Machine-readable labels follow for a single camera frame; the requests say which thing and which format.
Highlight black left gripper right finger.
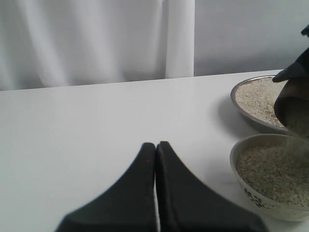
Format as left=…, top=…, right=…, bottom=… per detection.
left=155, top=142, right=266, bottom=232

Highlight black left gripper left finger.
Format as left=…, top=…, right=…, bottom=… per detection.
left=56, top=143, right=156, bottom=232

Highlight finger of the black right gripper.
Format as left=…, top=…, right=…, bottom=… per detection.
left=272, top=24, right=309, bottom=83

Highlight brown wooden cup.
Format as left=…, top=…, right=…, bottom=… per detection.
left=274, top=77, right=309, bottom=139

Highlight round steel rice plate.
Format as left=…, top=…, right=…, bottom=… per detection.
left=230, top=76, right=287, bottom=134

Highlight white ceramic rice bowl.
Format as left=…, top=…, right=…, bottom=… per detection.
left=230, top=134, right=309, bottom=221

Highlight white backdrop curtain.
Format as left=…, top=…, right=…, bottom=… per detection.
left=0, top=0, right=309, bottom=90

